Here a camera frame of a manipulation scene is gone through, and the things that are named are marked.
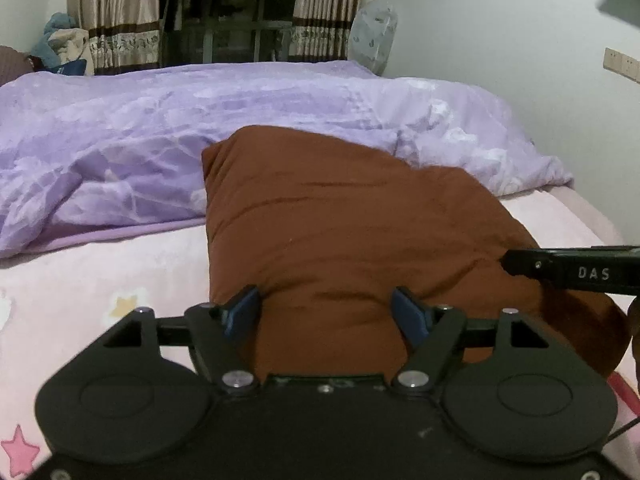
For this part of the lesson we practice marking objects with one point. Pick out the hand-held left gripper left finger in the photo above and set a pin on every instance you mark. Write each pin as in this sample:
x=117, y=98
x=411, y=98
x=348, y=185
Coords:
x=244, y=312

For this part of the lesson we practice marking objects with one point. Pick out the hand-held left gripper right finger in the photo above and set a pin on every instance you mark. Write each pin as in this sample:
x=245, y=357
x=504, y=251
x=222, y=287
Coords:
x=407, y=312

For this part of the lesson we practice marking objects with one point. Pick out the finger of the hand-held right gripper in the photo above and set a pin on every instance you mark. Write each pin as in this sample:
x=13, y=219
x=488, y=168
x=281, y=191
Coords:
x=527, y=262

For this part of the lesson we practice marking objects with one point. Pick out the brown pillow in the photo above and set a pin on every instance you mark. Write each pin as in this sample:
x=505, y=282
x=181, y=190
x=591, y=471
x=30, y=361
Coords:
x=350, y=220

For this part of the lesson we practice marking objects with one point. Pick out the pile of blue white clothes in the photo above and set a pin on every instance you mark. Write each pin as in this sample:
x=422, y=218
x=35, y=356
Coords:
x=62, y=45

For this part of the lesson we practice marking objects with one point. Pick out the pink bed mattress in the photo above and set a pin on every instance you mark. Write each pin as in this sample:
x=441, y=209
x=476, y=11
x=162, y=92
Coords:
x=590, y=210

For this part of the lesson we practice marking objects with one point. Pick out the pink printed blanket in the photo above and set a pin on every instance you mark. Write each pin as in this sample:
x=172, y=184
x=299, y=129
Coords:
x=100, y=270

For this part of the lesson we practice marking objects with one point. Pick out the purple blanket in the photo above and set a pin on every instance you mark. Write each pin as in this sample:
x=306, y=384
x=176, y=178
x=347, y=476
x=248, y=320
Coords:
x=125, y=135

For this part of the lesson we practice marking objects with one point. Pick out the covered standing fan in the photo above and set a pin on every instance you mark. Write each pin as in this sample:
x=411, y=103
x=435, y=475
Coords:
x=375, y=35

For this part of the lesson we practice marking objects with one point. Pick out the beige striped curtain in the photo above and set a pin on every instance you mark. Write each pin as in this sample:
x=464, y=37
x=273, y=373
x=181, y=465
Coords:
x=325, y=10
x=117, y=15

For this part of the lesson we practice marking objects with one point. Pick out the mauve ribbed cushion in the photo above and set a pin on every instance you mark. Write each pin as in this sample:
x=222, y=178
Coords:
x=12, y=65

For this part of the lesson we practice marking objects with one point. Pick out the beige wall socket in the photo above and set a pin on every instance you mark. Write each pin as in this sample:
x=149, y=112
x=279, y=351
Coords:
x=622, y=64

